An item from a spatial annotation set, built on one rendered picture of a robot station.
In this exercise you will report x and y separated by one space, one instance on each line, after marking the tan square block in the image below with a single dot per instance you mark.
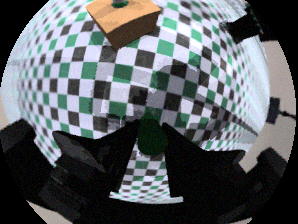
120 25

